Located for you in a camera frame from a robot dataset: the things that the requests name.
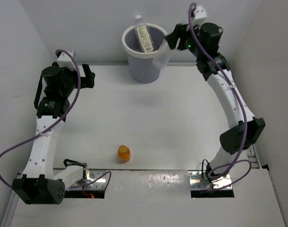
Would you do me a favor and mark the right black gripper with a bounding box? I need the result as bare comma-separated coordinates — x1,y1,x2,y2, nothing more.
165,21,202,58

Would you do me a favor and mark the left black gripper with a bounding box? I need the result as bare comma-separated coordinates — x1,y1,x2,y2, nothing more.
53,61,93,97

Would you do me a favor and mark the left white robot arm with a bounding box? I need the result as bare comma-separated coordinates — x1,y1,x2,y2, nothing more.
12,62,95,204

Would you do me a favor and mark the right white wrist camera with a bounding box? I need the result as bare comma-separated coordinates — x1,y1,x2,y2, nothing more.
191,5,207,26

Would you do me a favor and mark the metal base plate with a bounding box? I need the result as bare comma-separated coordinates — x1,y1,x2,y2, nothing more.
85,170,110,191
188,171,233,191

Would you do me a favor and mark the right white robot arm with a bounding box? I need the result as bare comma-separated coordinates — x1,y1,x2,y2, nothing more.
165,23,265,182

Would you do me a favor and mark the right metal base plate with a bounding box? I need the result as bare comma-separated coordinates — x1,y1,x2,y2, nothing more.
188,171,233,191

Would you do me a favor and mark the clear ribbed unlabelled bottle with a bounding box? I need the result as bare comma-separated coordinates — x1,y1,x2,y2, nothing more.
152,39,176,70

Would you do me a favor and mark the clear bottle cream label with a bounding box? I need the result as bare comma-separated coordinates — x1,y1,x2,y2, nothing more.
134,15,154,53

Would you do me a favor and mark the grey plastic waste bin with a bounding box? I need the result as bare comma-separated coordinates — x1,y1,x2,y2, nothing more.
121,23,167,84

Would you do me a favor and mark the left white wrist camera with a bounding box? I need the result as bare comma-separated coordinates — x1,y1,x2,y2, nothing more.
55,51,76,70

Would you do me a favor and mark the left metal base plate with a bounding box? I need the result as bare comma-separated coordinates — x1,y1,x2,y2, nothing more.
85,170,110,191

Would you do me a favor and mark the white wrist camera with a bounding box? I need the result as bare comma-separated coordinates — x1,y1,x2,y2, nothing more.
191,5,207,26
55,51,76,70

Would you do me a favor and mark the small orange bottle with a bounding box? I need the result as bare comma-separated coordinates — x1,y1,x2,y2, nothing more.
117,145,131,163

